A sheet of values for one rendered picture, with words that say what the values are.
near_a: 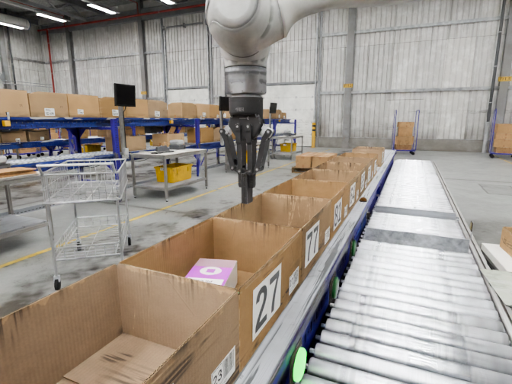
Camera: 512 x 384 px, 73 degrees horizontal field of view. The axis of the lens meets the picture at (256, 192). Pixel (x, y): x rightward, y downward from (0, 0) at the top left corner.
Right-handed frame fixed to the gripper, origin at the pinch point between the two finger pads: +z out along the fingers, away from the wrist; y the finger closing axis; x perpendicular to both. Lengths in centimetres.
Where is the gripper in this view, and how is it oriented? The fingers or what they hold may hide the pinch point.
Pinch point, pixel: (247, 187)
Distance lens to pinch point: 79.3
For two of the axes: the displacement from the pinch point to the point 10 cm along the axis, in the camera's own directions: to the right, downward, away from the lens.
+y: 9.1, 0.8, -4.0
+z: 0.1, 9.8, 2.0
